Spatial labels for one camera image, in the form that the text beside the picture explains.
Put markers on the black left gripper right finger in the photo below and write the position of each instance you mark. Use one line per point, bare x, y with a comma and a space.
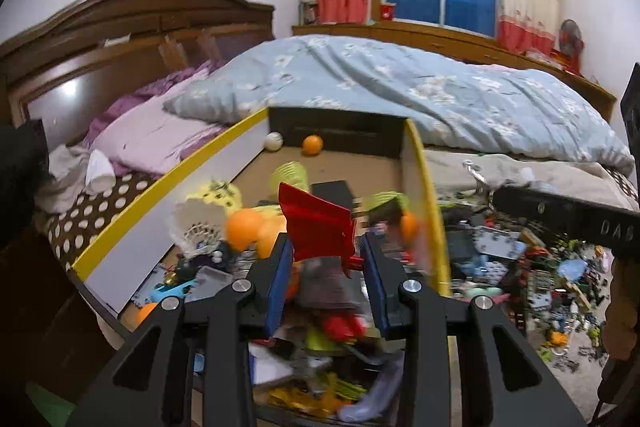
503, 382

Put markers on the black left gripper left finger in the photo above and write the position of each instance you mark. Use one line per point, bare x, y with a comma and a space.
149, 381

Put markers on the large orange ball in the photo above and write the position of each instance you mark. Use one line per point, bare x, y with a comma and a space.
242, 228

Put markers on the red plastic toy piece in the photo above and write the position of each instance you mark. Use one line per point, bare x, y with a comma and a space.
318, 229

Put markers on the light blue plastic piece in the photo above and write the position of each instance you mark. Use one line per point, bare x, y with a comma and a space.
572, 270

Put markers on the grey lego plate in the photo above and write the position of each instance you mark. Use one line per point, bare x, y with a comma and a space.
496, 243

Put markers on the white feather shuttlecock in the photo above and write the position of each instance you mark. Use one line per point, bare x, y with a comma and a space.
196, 227

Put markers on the beige bed blanket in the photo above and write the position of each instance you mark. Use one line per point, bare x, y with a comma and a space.
578, 329

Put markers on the brown polka dot blanket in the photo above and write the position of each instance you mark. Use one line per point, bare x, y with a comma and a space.
69, 233

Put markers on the red standing fan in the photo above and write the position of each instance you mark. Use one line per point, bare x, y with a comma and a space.
571, 45

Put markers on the blue floral duvet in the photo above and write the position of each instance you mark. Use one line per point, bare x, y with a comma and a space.
487, 108

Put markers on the yellow plush toy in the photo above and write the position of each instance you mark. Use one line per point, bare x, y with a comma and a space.
221, 193

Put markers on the white rolled cloth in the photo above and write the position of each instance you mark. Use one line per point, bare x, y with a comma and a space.
100, 175

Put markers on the pink pillow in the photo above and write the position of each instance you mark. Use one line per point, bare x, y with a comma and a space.
150, 139

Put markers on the yellow plastic shuttlecock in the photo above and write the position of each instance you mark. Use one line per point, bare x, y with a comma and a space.
291, 173

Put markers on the yellow cardboard storage box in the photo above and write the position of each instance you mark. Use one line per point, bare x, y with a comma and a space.
115, 265

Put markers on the white ping pong ball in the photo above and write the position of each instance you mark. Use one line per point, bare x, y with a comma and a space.
273, 141

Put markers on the orange ping pong ball far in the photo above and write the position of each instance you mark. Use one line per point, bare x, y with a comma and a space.
312, 145

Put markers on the brown wooden headboard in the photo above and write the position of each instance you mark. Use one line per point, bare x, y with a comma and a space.
70, 68

